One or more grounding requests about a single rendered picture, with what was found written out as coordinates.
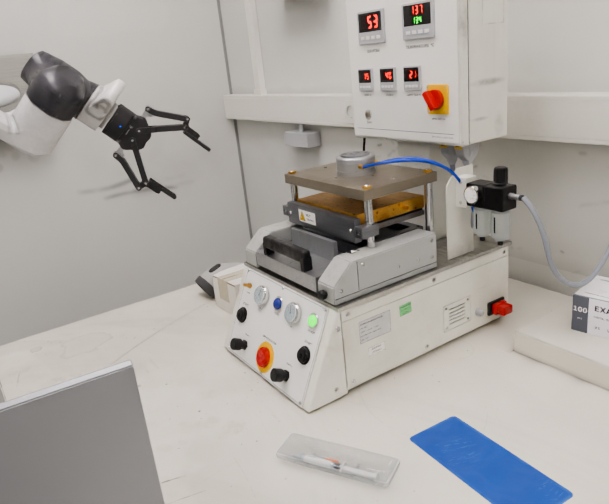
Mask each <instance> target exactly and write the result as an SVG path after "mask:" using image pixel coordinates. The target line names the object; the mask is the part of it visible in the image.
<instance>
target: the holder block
mask: <svg viewBox="0 0 609 504"><path fill-rule="evenodd" d="M415 229H422V230H423V226H421V225H417V224H413V223H409V222H405V221H402V222H399V223H396V224H393V225H389V226H386V227H383V228H380V229H379V235H376V236H375V243H376V242H379V241H382V240H385V239H388V238H391V237H394V236H397V235H400V234H403V233H406V232H409V231H412V230H415ZM302 230H305V231H308V232H311V233H314V234H317V235H320V236H323V237H326V238H329V239H332V240H334V241H337V247H338V251H339V252H342V253H346V252H347V251H350V250H353V249H358V248H361V247H364V246H367V241H366V239H363V240H362V242H359V243H353V242H350V241H347V240H344V239H341V238H338V237H334V236H331V235H328V234H325V233H322V232H319V231H316V230H313V229H310V228H307V227H302Z"/></svg>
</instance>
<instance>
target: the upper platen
mask: <svg viewBox="0 0 609 504"><path fill-rule="evenodd" d="M297 202H301V203H305V204H308V205H312V206H316V207H319V208H323V209H326V210H330V211H334V212H337V213H341V214H345V215H348V216H352V217H356V218H359V219H360V223H361V224H364V223H365V214H364V201H361V200H357V199H352V198H348V197H344V196H340V195H335V194H331V193H327V192H322V193H318V194H314V195H310V196H307V197H303V198H299V199H297ZM372 203H373V218H374V222H375V223H378V224H379V229H380V228H383V227H386V226H389V225H393V224H396V223H399V222H402V221H405V220H408V219H411V218H414V217H418V216H421V215H424V214H425V213H424V210H423V209H422V208H423V207H424V195H420V194H415V193H409V192H404V191H400V192H396V193H393V194H389V195H386V196H382V197H379V198H375V199H372Z"/></svg>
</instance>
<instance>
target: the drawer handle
mask: <svg viewBox="0 0 609 504"><path fill-rule="evenodd" d="M263 249H264V255H266V256H267V255H271V254H274V253H275V252H277V253H279V254H282V255H284V256H286V257H289V258H291V259H293V260H296V261H298V262H300V266H301V271H302V272H307V271H310V270H312V269H313V267H312V258H311V256H310V251H309V250H308V249H305V248H302V247H300V246H297V245H295V244H292V243H289V242H287V241H284V240H282V239H279V238H276V237H274V236H271V235H267V236H264V237H263Z"/></svg>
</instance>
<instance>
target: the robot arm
mask: <svg viewBox="0 0 609 504"><path fill-rule="evenodd" d="M21 78H22V79H23V80H24V81H25V82H26V83H27V84H28V89H27V90H26V92H25V94H24V96H23V97H22V99H21V101H20V102H19V104H18V106H17V108H16V109H14V110H12V111H10V112H2V111H0V139H1V140H3V141H5V142H6V143H8V144H9V145H11V146H13V147H14V148H16V149H17V150H19V151H20V152H22V153H23V154H26V155H29V156H32V157H37V156H42V155H48V154H51V153H52V151H53V149H54V148H55V146H56V145H57V143H58V141H59V140H60V138H61V136H62V135H63V133H64V132H65V130H66V129H67V127H68V126H69V124H70V123H71V121H72V118H73V117H74V118H75V119H77V120H79V121H80V122H82V123H83V124H85V125H87V126H88V127H90V128H91V129H93V130H94V131H96V129H97V128H98V127H100V128H101V129H102V128H103V127H104V126H105V127H104V128H103V130H102V133H104V134H105V135H107V136H108V137H110V138H111V139H113V140H114V141H116V142H117V143H118V144H119V145H120V147H119V148H118V149H117V151H115V152H114V153H113V157H114V158H115V159H116V160H117V161H119V162H120V164H121V165H122V167H123V168H124V170H125V172H126V173H127V175H128V177H129V178H130V180H131V182H132V183H133V185H134V187H135V188H136V190H137V191H140V190H141V189H142V188H144V187H148V188H149V189H151V190H152V191H154V192H155V193H158V194H159V193H160V192H161V191H162V192H164V193H165V194H167V195H168V196H170V197H171V198H173V199H174V200H175V199H176V198H177V197H176V194H175V193H173V192H172V191H170V190H169V189H167V188H166V187H164V186H163V185H161V184H159V183H158V182H156V181H155V180H153V179H152V178H150V179H149V181H148V178H147V175H146V172H145V168H144V165H143V162H142V158H141V155H140V151H139V150H141V149H143V148H144V147H145V144H146V142H147V141H148V140H149V139H150V138H151V133H156V132H168V131H183V133H184V134H185V135H186V136H187V137H189V138H190V139H192V140H193V141H194V142H196V143H197V144H199V145H200V146H201V147H203V148H204V149H206V150H207V151H208V152H210V150H211V149H210V147H208V146H207V145H206V144H204V143H203V142H201V141H200V140H199V139H198V138H199V137H200V135H199V133H197V132H196V131H195V130H193V129H192V128H190V127H189V121H190V118H189V116H187V115H182V114H176V113H171V112H165V111H160V110H155V109H154V108H152V107H150V106H146V107H145V110H144V112H143V114H142V116H139V115H137V114H135V113H134V112H132V111H131V110H130V109H128V108H127V107H125V106H124V105H122V104H120V105H118V104H116V103H115V102H116V100H117V98H118V97H119V95H120V94H121V92H122V91H123V89H124V88H125V86H126V85H125V83H124V82H123V81H121V80H120V79H117V80H115V81H113V82H111V83H109V84H106V85H104V86H103V87H102V86H101V85H99V84H96V83H94V82H92V81H89V80H88V79H87V78H86V77H85V76H84V75H83V74H82V73H81V72H80V71H78V70H77V69H75V68H74V67H72V66H71V65H69V64H68V63H66V62H65V61H63V60H61V59H59V58H57V57H55V56H53V55H51V54H49V53H47V52H45V51H40V52H37V53H35V54H34V55H33V56H32V57H30V59H29V60H28V62H27V63H26V64H25V66H24V67H23V69H22V71H21ZM117 107H118V108H117ZM116 108H117V109H116ZM115 110H116V111H115ZM114 111H115V112H114ZM113 113H114V114H113ZM112 114H113V115H112ZM153 115H154V116H157V117H162V118H167V119H173V120H179V121H183V124H172V125H152V126H149V125H148V123H147V120H146V118H147V117H153ZM111 116H112V117H111ZM110 117H111V118H110ZM109 118H110V119H109ZM108 120H109V121H108ZM107 121H108V122H107ZM106 123H107V124H106ZM105 124H106V125H105ZM123 150H133V153H134V157H135V160H136V163H137V166H138V169H139V173H140V176H141V179H142V181H141V182H139V180H138V179H137V177H136V176H135V174H134V172H133V171H132V169H131V167H130V166H129V164H128V162H127V161H126V159H125V158H124V156H125V154H124V152H123Z"/></svg>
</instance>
